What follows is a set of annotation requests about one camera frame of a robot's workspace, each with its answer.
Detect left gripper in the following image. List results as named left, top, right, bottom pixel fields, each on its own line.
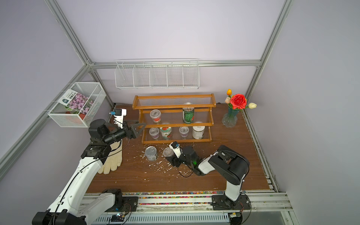
left=103, top=119, right=146, bottom=145

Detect clear jar purple label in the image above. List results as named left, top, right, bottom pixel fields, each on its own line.
left=149, top=127, right=160, bottom=140
left=179, top=127, right=189, bottom=138

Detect clear jar dark seeds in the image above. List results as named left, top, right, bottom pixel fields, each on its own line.
left=163, top=147, right=176, bottom=158

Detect clear jar red label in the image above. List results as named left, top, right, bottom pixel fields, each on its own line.
left=150, top=109, right=161, bottom=123

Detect silver top seed can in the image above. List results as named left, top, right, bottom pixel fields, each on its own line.
left=144, top=146, right=158, bottom=161

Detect watermelon seed can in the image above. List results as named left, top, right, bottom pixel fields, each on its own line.
left=182, top=107, right=195, bottom=124

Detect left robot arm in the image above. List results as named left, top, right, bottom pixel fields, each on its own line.
left=32, top=119, right=146, bottom=225

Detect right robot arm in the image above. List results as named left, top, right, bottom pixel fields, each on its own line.
left=164, top=141, right=250, bottom=202

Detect strawberry seed can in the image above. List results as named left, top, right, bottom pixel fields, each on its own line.
left=159, top=127, right=172, bottom=140

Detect white seed can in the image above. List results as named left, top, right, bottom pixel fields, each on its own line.
left=192, top=126, right=205, bottom=140

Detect wooden three-tier shelf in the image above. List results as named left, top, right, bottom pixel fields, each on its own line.
left=133, top=94, right=216, bottom=144

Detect purple flower seed packet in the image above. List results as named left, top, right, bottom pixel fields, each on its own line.
left=57, top=89, right=94, bottom=115

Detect cream work glove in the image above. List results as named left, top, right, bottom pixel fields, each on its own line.
left=97, top=141, right=122, bottom=174

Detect blue glass vase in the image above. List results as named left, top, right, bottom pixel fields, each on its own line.
left=222, top=107, right=240, bottom=128

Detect red artificial rose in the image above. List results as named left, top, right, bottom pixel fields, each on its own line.
left=230, top=94, right=247, bottom=110

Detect yellow tulip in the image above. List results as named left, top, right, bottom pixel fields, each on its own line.
left=226, top=89, right=232, bottom=96

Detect white tulip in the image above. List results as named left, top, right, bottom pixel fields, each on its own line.
left=248, top=103, right=257, bottom=109

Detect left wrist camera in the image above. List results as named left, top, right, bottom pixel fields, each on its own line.
left=109, top=108, right=127, bottom=125

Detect white wire wall rack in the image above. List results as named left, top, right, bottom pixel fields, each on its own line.
left=114, top=58, right=200, bottom=89

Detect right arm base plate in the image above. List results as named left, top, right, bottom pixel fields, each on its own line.
left=211, top=193, right=251, bottom=212

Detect white wire basket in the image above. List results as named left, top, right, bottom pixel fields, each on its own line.
left=48, top=82, right=106, bottom=128

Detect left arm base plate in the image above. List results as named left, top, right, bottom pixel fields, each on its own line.
left=106, top=196, right=139, bottom=212

